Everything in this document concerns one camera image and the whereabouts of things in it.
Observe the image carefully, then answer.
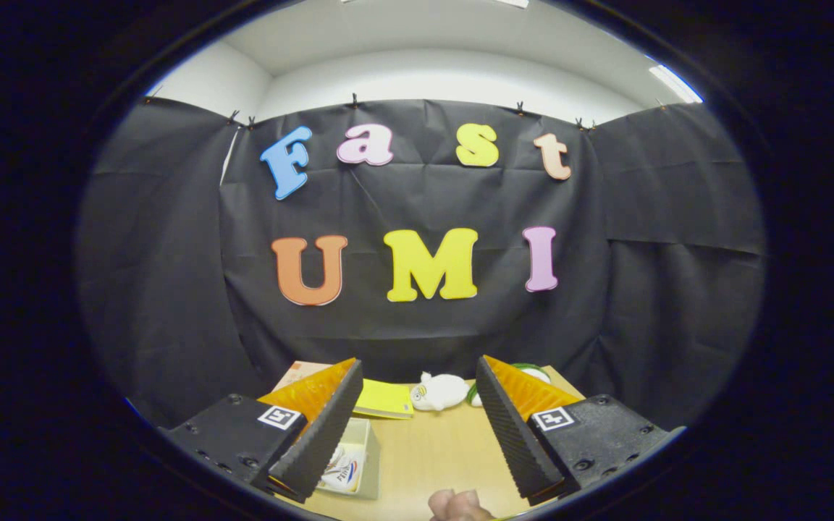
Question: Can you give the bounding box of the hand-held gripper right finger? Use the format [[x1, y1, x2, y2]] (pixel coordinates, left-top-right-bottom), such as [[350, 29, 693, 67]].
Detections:
[[475, 355, 686, 507]]

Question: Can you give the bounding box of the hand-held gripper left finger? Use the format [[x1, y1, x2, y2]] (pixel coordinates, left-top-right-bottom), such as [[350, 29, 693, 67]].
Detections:
[[162, 357, 364, 504]]

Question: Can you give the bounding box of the grey-green fabric storage box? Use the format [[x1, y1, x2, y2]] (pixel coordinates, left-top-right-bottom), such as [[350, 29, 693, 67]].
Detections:
[[316, 418, 382, 501]]

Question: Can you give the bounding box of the watermelon slice plush toy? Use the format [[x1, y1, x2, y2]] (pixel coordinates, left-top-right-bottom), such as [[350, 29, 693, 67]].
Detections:
[[466, 363, 552, 407]]

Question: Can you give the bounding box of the tan book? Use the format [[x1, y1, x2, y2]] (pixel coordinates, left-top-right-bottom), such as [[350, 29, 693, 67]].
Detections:
[[272, 360, 334, 391]]

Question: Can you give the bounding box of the yellow book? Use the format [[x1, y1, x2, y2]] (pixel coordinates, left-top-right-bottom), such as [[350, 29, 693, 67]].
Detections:
[[353, 378, 415, 420]]

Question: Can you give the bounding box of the white plush toy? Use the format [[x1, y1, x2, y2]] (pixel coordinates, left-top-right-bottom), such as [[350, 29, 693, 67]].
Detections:
[[410, 371, 471, 412]]

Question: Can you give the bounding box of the row of small black clips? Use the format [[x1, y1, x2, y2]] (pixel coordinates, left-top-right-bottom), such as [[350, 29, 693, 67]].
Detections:
[[146, 87, 667, 135]]

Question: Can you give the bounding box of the small ceiling light panel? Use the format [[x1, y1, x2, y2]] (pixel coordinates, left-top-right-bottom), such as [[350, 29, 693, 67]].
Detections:
[[649, 64, 705, 104]]

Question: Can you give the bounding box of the long ceiling light panel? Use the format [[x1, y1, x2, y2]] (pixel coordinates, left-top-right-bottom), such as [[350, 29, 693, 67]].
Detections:
[[341, 0, 531, 9]]

